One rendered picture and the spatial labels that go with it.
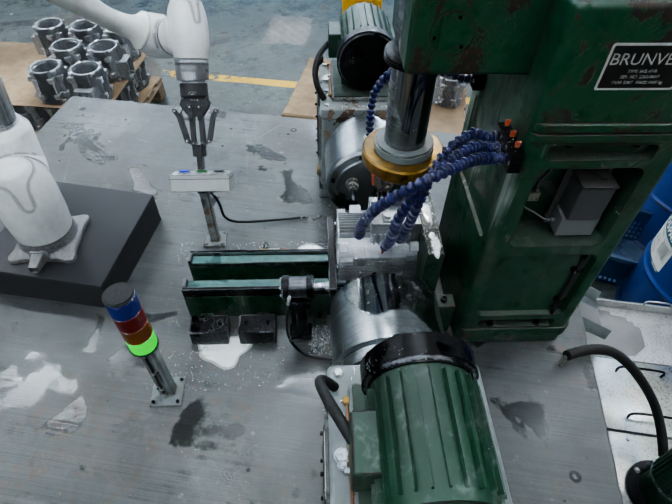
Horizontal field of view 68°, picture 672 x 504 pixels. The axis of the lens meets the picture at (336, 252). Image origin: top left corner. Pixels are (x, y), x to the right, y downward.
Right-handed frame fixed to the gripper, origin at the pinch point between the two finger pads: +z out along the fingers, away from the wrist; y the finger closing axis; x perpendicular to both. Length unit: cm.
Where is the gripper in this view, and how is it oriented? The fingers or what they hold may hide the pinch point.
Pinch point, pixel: (200, 156)
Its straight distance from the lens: 150.3
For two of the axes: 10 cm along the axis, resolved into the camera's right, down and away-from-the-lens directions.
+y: 10.0, -0.2, 0.3
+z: 0.0, 9.4, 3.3
